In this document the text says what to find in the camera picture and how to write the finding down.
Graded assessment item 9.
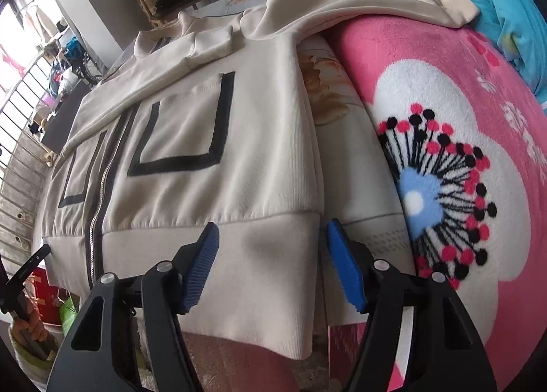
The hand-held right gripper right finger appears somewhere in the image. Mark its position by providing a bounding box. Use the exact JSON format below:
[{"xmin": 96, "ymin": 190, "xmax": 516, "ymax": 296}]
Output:
[{"xmin": 326, "ymin": 219, "xmax": 498, "ymax": 392}]

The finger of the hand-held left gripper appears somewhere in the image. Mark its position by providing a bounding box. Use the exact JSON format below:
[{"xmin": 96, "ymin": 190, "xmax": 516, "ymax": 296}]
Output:
[{"xmin": 0, "ymin": 245, "xmax": 52, "ymax": 316}]

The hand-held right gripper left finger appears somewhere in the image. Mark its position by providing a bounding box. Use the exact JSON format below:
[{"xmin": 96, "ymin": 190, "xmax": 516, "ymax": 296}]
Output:
[{"xmin": 46, "ymin": 223, "xmax": 220, "ymax": 392}]

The beige zip jacket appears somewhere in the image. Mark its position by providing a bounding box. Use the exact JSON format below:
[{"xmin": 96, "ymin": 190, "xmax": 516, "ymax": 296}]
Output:
[{"xmin": 40, "ymin": 0, "xmax": 479, "ymax": 361}]

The person's left hand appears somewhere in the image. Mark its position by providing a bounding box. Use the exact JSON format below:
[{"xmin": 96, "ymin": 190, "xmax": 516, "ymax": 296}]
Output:
[{"xmin": 13, "ymin": 311, "xmax": 49, "ymax": 343}]

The red gift bag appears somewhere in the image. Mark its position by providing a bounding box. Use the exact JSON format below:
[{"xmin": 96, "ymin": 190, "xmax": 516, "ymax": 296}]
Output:
[{"xmin": 26, "ymin": 266, "xmax": 65, "ymax": 326}]

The green paper bag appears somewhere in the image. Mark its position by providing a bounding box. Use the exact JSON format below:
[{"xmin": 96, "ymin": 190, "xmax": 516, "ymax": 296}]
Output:
[{"xmin": 59, "ymin": 296, "xmax": 80, "ymax": 335}]

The metal window railing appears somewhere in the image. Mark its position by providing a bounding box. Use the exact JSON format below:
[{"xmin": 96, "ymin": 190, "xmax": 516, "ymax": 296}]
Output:
[{"xmin": 0, "ymin": 33, "xmax": 56, "ymax": 256}]

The dark low cabinet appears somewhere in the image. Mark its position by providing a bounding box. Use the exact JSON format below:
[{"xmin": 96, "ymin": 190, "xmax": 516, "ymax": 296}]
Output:
[{"xmin": 40, "ymin": 78, "xmax": 88, "ymax": 157}]

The dark spoked wheel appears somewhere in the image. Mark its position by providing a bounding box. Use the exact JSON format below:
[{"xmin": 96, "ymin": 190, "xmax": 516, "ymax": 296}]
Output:
[{"xmin": 79, "ymin": 54, "xmax": 105, "ymax": 87}]

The clutter of bottles and bags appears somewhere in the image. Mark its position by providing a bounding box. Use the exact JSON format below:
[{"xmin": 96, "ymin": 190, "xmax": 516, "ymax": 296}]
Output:
[{"xmin": 43, "ymin": 30, "xmax": 92, "ymax": 97}]

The hanging pink garment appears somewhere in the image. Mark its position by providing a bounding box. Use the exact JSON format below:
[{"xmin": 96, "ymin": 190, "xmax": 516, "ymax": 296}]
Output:
[{"xmin": 0, "ymin": 45, "xmax": 24, "ymax": 76}]

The pink floral fleece blanket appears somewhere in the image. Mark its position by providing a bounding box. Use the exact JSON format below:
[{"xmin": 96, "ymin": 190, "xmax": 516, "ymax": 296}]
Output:
[{"xmin": 284, "ymin": 0, "xmax": 547, "ymax": 392}]

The hanging beige garment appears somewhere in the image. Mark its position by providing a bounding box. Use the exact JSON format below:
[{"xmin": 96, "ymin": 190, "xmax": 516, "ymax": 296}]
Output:
[{"xmin": 23, "ymin": 3, "xmax": 54, "ymax": 42}]

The blue printed quilt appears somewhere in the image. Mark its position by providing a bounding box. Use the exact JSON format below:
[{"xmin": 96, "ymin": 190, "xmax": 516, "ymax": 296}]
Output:
[{"xmin": 444, "ymin": 0, "xmax": 547, "ymax": 104}]

